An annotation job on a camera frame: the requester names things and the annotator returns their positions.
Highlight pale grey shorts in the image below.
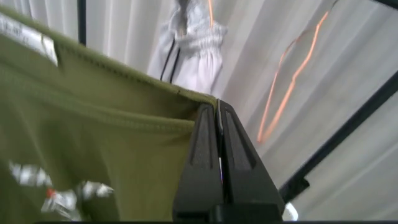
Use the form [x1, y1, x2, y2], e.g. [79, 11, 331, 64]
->
[147, 0, 229, 96]

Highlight green garment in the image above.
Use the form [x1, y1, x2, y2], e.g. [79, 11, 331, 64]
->
[0, 4, 218, 222]

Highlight black clothes rack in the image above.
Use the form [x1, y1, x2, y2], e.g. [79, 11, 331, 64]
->
[76, 0, 398, 203]

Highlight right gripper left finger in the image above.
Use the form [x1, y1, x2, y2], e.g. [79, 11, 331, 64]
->
[172, 104, 224, 222]

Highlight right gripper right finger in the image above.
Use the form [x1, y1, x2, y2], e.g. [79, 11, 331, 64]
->
[217, 99, 285, 222]

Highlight white curtain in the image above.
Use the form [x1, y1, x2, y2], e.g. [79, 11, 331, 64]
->
[0, 0, 398, 222]

